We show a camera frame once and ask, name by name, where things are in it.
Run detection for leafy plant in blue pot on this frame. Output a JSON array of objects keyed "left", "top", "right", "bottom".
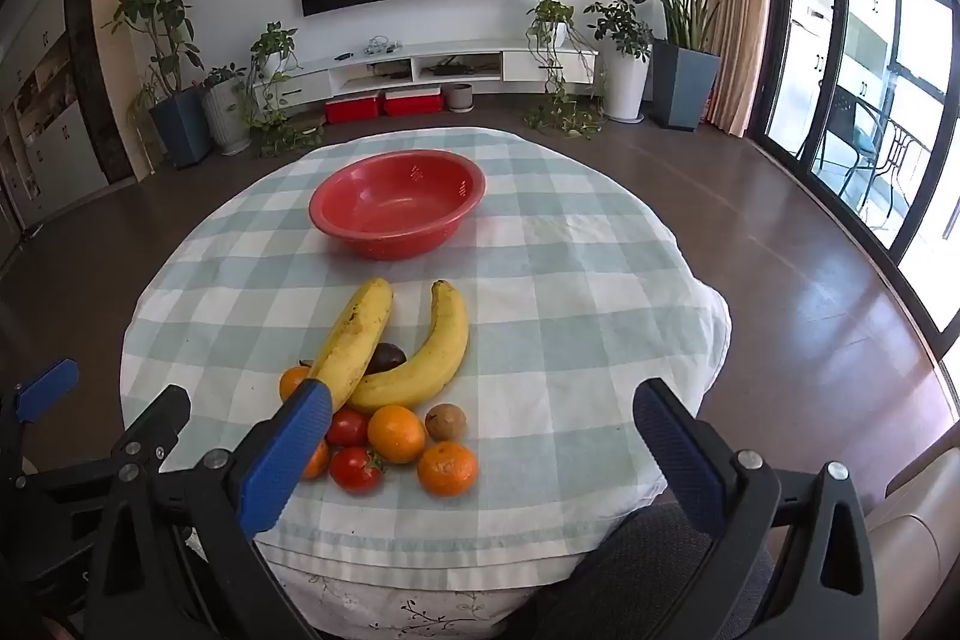
[{"left": 105, "top": 0, "right": 215, "bottom": 169}]

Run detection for plant in white ribbed pot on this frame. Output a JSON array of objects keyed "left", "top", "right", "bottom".
[{"left": 201, "top": 62, "right": 256, "bottom": 155}]

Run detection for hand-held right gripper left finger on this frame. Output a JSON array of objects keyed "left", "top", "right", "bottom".
[{"left": 79, "top": 376, "right": 335, "bottom": 640}]

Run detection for large-leaf plant in grey pot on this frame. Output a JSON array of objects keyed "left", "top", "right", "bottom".
[{"left": 576, "top": 0, "right": 770, "bottom": 133}]

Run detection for trailing pothos in white pot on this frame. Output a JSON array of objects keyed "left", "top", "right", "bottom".
[{"left": 240, "top": 21, "right": 327, "bottom": 157}]

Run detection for smooth yellow banana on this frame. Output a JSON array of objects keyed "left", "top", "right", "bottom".
[{"left": 349, "top": 280, "right": 470, "bottom": 408}]

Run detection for black framed sliding glass door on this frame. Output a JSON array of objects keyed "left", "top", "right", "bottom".
[{"left": 750, "top": 0, "right": 960, "bottom": 348}]

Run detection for trailing vine plant on cabinet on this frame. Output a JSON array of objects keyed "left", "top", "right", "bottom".
[{"left": 523, "top": 0, "right": 608, "bottom": 139}]

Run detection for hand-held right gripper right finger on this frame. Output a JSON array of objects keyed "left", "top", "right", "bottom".
[{"left": 632, "top": 376, "right": 882, "bottom": 640}]

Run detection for spotted yellow banana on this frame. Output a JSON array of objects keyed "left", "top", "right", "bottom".
[{"left": 311, "top": 277, "right": 395, "bottom": 414}]

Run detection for brown kiwi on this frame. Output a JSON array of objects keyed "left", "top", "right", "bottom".
[{"left": 425, "top": 403, "right": 466, "bottom": 442}]

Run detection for white television cabinet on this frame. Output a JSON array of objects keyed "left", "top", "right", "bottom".
[{"left": 251, "top": 38, "right": 601, "bottom": 103}]

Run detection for dark purple round fruit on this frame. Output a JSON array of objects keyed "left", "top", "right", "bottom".
[{"left": 365, "top": 342, "right": 408, "bottom": 376}]

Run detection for white armchair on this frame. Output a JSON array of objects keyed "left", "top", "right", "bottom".
[{"left": 862, "top": 437, "right": 960, "bottom": 640}]

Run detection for red storage box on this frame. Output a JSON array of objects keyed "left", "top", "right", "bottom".
[
  {"left": 325, "top": 94, "right": 380, "bottom": 124},
  {"left": 384, "top": 89, "right": 442, "bottom": 118}
]

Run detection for white floral undercloth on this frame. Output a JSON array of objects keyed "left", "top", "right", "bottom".
[{"left": 277, "top": 546, "right": 541, "bottom": 640}]

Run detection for dark tall panel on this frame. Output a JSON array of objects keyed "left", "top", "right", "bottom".
[{"left": 64, "top": 0, "right": 140, "bottom": 187}]

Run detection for white wall cabinet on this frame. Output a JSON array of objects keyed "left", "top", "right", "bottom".
[{"left": 0, "top": 0, "right": 113, "bottom": 229}]

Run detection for red plastic bowl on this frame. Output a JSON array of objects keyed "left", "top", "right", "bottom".
[{"left": 309, "top": 149, "right": 487, "bottom": 261}]

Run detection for green white checked tablecloth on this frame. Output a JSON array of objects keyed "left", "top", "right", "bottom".
[{"left": 120, "top": 126, "right": 732, "bottom": 570}]

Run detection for small tree in white pot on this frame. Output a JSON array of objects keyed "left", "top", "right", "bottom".
[{"left": 585, "top": 0, "right": 653, "bottom": 124}]

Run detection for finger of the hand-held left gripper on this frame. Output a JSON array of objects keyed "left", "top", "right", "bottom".
[
  {"left": 15, "top": 385, "right": 192, "bottom": 513},
  {"left": 0, "top": 357, "right": 80, "bottom": 483}
]

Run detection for red tomato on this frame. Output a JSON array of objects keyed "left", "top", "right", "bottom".
[
  {"left": 325, "top": 407, "right": 371, "bottom": 448},
  {"left": 330, "top": 446, "right": 386, "bottom": 495}
]

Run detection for black balcony chair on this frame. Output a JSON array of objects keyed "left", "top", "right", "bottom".
[{"left": 799, "top": 81, "right": 882, "bottom": 199}]

